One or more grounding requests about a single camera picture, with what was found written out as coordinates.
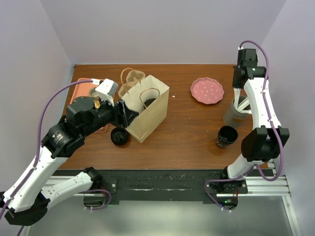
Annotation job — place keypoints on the pink polka dot plate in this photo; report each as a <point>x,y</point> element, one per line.
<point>207,91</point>

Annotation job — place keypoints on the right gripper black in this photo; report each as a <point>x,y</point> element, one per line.
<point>236,84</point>

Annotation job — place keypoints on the grey straw holder cup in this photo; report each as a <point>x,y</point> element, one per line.
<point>233,117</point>

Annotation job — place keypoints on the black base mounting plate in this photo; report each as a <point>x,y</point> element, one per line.
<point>167,185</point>

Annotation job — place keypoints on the salmon pink tray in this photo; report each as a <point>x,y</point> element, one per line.
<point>83,89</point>

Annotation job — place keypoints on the brown paper bag with handles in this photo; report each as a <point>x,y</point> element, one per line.
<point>149,119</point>

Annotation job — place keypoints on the small grey ceramic cup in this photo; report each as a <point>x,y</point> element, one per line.
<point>93,93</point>

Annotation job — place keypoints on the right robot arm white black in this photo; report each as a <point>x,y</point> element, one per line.
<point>267,139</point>

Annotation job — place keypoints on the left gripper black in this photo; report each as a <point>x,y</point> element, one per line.
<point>122,115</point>

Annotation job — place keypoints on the black coffee cup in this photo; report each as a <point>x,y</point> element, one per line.
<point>148,102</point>
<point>226,135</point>

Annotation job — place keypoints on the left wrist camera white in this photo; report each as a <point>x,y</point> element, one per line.
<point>106,91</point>

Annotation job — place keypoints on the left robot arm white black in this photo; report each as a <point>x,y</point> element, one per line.
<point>28,200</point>

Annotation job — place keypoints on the cardboard cup carrier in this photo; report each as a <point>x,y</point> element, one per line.
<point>132,78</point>

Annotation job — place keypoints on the yellow woven coaster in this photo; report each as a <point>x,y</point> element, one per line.
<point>97,103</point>

